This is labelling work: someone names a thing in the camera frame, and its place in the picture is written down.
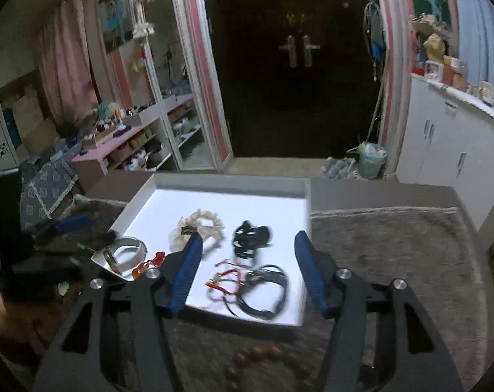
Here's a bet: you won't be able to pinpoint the white shallow tray box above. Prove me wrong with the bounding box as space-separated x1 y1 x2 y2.
91 172 312 328

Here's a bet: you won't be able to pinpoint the grey slippers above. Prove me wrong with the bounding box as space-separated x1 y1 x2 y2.
321 156 358 179

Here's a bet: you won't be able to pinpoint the red knot amber pendant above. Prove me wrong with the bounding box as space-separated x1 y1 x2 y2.
131 252 168 280

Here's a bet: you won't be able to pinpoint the black bangles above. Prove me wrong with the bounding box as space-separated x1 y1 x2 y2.
235 265 290 321

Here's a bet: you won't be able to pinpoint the white bow ornament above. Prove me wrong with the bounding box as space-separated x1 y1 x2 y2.
132 21 155 38

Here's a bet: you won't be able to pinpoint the green trash bin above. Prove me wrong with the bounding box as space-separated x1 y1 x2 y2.
355 142 388 180

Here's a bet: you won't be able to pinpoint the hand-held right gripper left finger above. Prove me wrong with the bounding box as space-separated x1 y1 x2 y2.
32 233 204 392

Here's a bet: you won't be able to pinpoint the tan plush toy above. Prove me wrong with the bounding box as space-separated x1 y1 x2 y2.
423 33 447 64

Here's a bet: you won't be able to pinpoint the wooden tray of bottles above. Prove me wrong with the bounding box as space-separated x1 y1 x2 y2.
82 124 127 150

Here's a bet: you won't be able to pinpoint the white small box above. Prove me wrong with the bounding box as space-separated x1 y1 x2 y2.
424 60 444 80

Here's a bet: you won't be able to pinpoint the hanging bag and cords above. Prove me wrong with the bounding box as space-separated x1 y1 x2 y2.
362 1 388 82

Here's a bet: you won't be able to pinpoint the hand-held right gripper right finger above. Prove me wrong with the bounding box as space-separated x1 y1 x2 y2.
295 231 464 392

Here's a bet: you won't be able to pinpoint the dark double door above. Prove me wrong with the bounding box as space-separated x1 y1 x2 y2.
198 0 390 160

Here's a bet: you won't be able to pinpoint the wooden bead bracelet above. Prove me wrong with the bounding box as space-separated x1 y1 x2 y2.
222 345 313 392

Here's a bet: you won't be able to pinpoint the cream white scrunchie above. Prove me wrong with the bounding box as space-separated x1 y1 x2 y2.
171 209 225 251

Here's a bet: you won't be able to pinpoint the red cord bracelet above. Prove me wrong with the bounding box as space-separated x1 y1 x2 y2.
205 259 251 298

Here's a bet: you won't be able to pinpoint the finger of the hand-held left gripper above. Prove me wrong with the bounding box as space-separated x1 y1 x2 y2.
36 213 97 235
33 232 116 259

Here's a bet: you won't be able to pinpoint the cardboard boxes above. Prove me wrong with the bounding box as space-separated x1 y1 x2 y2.
0 71 61 160

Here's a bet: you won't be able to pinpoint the blue patterned sofa cloth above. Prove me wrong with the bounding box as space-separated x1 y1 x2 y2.
20 147 88 233

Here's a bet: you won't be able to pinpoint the wall poster blue figure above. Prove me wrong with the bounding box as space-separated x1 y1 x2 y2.
98 0 135 54

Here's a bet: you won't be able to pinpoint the grey shaggy rug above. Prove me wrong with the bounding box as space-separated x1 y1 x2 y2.
10 194 494 392

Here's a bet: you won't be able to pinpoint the blue curtain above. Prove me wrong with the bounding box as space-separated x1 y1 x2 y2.
451 0 494 103

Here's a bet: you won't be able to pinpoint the person's left hand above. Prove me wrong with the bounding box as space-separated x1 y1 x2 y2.
0 290 51 348

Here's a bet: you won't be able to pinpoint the white framed standing mirror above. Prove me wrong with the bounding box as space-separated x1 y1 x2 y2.
133 0 234 172

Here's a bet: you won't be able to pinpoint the green plush toy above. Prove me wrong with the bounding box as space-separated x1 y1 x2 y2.
94 101 121 125

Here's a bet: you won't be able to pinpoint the pink curtain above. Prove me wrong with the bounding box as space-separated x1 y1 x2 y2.
33 0 109 127

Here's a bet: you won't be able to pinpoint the pink shelf unit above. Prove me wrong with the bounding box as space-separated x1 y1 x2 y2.
71 94 202 194

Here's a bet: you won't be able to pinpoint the round watch white band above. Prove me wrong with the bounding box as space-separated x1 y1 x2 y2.
102 237 146 276

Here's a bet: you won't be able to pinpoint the white cabinet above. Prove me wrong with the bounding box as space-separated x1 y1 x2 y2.
396 74 494 229

